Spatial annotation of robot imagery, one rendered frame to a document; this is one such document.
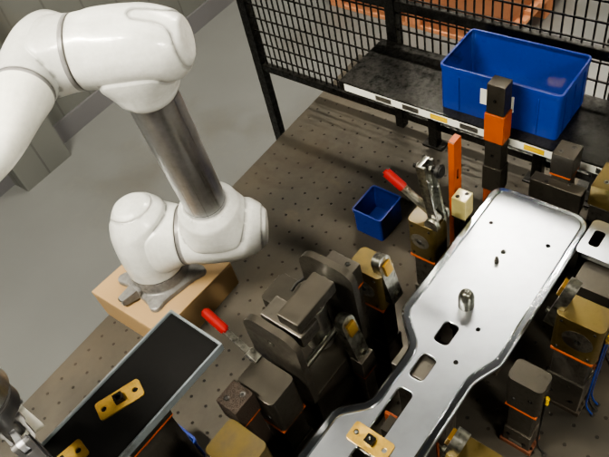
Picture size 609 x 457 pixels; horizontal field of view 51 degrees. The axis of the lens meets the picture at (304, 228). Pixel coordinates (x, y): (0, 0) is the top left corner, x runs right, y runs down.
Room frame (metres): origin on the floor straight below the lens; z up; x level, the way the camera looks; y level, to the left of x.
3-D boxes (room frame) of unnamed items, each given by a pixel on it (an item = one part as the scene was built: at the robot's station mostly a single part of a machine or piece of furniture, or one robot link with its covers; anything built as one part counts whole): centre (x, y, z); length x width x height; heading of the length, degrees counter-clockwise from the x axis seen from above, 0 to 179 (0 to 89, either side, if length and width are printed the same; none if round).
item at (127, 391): (0.59, 0.39, 1.17); 0.08 x 0.04 x 0.01; 110
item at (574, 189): (0.93, -0.58, 0.85); 0.12 x 0.03 x 0.30; 40
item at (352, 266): (0.78, -0.05, 0.91); 0.07 x 0.05 x 0.42; 40
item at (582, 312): (0.56, -0.46, 0.87); 0.12 x 0.07 x 0.35; 40
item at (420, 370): (0.58, -0.15, 0.84); 0.12 x 0.05 x 0.29; 40
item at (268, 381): (0.61, 0.15, 0.89); 0.12 x 0.07 x 0.38; 40
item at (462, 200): (0.91, -0.35, 0.88); 0.04 x 0.04 x 0.37; 40
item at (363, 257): (0.81, -0.10, 0.88); 0.11 x 0.07 x 0.37; 40
